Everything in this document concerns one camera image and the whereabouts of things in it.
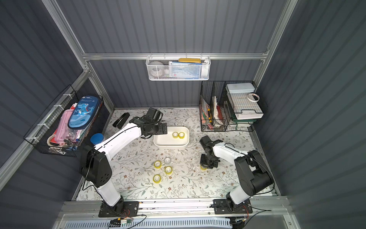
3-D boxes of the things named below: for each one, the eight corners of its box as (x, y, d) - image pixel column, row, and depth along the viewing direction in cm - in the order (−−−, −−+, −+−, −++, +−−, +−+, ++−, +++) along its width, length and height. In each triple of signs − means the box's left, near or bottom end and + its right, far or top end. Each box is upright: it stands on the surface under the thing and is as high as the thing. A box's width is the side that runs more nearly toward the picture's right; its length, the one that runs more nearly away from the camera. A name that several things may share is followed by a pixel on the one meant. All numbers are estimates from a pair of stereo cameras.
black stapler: (113, 127, 111) (112, 124, 109) (124, 113, 120) (123, 111, 118) (120, 128, 110) (118, 126, 108) (130, 115, 119) (129, 112, 117)
